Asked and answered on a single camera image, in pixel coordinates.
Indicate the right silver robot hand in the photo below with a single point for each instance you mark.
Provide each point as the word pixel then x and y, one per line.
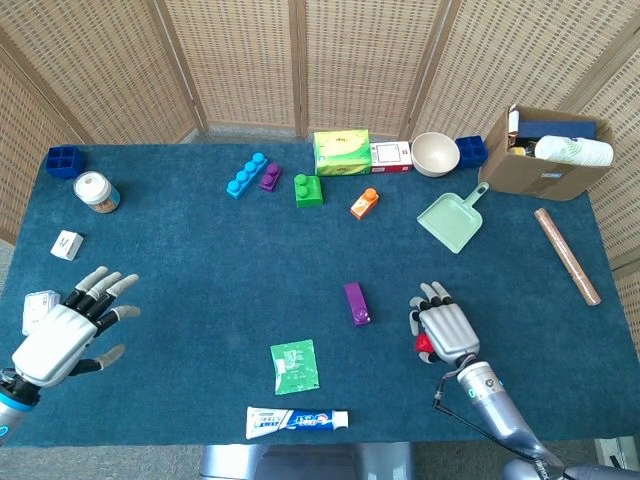
pixel 450 332

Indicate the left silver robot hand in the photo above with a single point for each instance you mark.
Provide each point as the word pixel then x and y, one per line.
pixel 55 345

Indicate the red toy block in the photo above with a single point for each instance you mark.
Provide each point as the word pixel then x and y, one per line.
pixel 422 343

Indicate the purple toy block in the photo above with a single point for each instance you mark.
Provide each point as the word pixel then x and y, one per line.
pixel 357 302

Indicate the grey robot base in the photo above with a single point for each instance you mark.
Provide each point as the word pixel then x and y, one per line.
pixel 305 460

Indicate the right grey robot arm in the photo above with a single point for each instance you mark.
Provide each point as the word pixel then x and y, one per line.
pixel 492 405

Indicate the orange toy block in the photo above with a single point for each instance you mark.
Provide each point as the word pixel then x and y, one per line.
pixel 364 205

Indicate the green toy block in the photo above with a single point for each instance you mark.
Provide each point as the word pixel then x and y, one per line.
pixel 307 192

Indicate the stack of white paper cups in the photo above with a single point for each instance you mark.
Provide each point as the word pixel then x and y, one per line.
pixel 575 149

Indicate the small purple two-stud block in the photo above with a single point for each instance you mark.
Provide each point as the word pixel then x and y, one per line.
pixel 270 177

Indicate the cyan long toy block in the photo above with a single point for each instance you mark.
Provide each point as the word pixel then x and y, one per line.
pixel 246 175

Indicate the white card pack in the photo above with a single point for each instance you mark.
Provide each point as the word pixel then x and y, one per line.
pixel 35 312

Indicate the white cube box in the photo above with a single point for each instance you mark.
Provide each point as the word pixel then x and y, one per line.
pixel 66 245

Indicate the light green dustpan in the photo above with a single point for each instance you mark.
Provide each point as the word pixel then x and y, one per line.
pixel 452 217

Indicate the brown cylindrical roll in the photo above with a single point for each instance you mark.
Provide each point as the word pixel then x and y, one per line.
pixel 567 256

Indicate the glass jar with white lid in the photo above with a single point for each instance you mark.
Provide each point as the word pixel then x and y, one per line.
pixel 96 192

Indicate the green sachet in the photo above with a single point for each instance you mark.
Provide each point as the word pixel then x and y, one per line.
pixel 295 367

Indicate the blue white toothpaste tube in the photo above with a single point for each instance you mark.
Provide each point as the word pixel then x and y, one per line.
pixel 295 421

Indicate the beige bowl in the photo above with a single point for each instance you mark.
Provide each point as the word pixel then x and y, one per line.
pixel 435 154

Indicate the blue compartment tray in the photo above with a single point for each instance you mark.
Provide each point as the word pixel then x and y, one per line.
pixel 472 151
pixel 65 161

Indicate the red and white box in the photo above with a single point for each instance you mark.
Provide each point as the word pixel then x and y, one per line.
pixel 391 156

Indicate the cardboard box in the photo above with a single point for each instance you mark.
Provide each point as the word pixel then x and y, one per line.
pixel 545 172

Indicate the green tissue pack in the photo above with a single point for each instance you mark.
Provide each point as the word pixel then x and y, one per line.
pixel 342 152

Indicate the dark blue flat box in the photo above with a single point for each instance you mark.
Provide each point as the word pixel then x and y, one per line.
pixel 555 129

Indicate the woven folding screen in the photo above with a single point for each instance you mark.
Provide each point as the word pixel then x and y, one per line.
pixel 300 60

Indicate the white metal frame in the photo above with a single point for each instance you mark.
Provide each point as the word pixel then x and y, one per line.
pixel 617 452

